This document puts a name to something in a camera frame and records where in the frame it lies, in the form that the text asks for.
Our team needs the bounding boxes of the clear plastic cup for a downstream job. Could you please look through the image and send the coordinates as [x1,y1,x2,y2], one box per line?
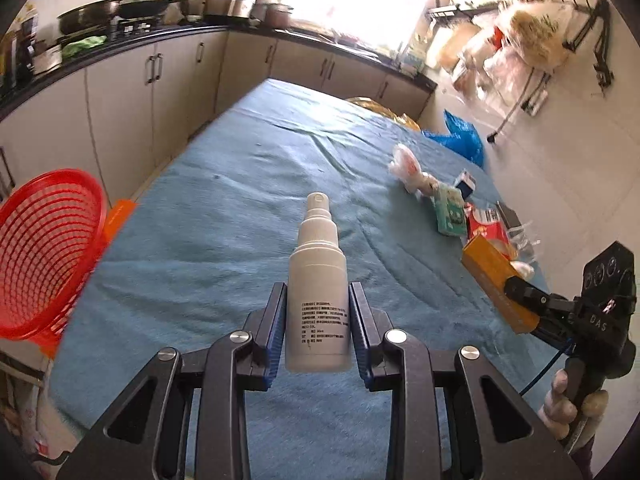
[506,222,541,263]

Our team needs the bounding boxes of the black smartphone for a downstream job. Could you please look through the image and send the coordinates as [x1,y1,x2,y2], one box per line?
[496,200,523,231]

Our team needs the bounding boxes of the lower kitchen cabinets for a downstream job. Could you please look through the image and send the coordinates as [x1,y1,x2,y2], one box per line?
[1,26,436,200]

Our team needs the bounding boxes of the condiment bottles group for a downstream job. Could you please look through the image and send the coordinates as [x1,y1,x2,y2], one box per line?
[1,1,38,96]

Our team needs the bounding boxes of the orange box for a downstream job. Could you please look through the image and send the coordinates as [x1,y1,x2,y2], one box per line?
[461,235,539,334]

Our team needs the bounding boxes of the black frying pan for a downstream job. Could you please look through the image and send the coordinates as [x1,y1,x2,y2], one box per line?
[58,0,122,35]

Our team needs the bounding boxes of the wall hook rack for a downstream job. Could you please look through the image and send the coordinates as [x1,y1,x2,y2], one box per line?
[518,0,615,94]

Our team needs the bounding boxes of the yellow plastic bag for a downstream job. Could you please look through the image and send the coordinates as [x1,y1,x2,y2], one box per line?
[347,96,421,132]

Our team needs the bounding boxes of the dark blue white carton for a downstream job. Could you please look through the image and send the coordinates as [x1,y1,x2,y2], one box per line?
[454,169,476,200]

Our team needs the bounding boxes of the steel cooking pot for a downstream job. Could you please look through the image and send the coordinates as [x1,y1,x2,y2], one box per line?
[203,0,256,24]

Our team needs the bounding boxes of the black wok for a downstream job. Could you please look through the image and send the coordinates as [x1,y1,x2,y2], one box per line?
[117,0,189,20]

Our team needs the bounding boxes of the blue table cloth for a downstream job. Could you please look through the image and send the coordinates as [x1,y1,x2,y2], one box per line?
[46,77,561,480]

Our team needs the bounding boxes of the orange stool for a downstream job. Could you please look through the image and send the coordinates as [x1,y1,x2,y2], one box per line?
[103,200,137,244]

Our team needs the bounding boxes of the red white snack bag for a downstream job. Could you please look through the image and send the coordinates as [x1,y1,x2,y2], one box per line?
[465,203,516,260]

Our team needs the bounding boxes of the white spray bottle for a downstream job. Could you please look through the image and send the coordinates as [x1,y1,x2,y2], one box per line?
[285,192,352,373]

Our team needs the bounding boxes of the green tissue pack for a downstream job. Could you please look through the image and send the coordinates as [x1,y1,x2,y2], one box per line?
[433,183,466,237]

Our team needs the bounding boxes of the white crumpled paper ball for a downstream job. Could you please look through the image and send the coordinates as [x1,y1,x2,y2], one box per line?
[510,260,535,281]

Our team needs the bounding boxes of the blue plastic bag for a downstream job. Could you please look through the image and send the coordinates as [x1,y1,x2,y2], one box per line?
[422,110,485,168]

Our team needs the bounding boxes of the white crumpled wrapper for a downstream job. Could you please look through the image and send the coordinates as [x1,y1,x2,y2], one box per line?
[387,143,439,197]

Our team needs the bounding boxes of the right hand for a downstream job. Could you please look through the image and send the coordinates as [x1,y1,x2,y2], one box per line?
[538,370,610,450]

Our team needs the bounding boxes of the green cloth on counter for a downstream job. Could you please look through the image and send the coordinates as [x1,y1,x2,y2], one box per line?
[61,36,107,60]

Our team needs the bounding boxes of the red plastic mesh basket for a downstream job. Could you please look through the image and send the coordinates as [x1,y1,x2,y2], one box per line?
[1,168,106,346]

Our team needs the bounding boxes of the hanging plastic bags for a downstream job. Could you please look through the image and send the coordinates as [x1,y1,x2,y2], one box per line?
[426,1,577,116]

